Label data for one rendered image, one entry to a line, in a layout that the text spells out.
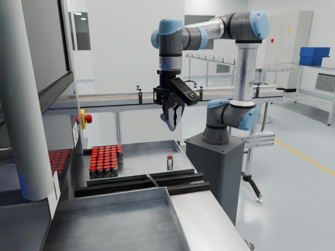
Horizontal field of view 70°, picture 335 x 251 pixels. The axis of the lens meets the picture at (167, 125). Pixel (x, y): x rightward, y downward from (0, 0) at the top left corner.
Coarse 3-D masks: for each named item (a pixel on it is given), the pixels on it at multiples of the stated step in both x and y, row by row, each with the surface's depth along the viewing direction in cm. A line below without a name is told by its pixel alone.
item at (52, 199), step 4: (56, 172) 51; (56, 176) 51; (56, 180) 51; (56, 184) 50; (56, 188) 50; (52, 192) 47; (56, 192) 50; (48, 196) 44; (52, 196) 47; (48, 200) 44; (52, 200) 46; (52, 204) 46; (56, 204) 49; (52, 208) 46; (52, 212) 46; (52, 216) 46
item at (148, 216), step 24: (120, 192) 66; (144, 192) 68; (72, 216) 62; (96, 216) 62; (120, 216) 62; (144, 216) 62; (168, 216) 62; (48, 240) 55; (72, 240) 55; (96, 240) 55; (120, 240) 55; (144, 240) 55; (168, 240) 55
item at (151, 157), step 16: (112, 144) 97; (128, 144) 99; (144, 144) 100; (160, 144) 102; (176, 144) 99; (128, 160) 91; (144, 160) 91; (160, 160) 91; (176, 160) 91; (128, 176) 75; (144, 176) 76; (160, 176) 77
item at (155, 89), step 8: (160, 72) 78; (168, 72) 76; (176, 72) 77; (160, 80) 82; (168, 80) 79; (160, 88) 82; (168, 88) 79; (160, 96) 82; (168, 96) 78; (176, 96) 80; (160, 104) 82; (168, 104) 79; (176, 104) 81
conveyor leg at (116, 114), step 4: (112, 112) 172; (116, 112) 173; (116, 116) 176; (120, 116) 178; (116, 120) 177; (120, 120) 179; (116, 124) 178; (120, 124) 179; (116, 128) 179; (120, 128) 180; (116, 132) 180; (120, 132) 181; (116, 136) 181; (120, 136) 182; (116, 140) 182; (120, 140) 183
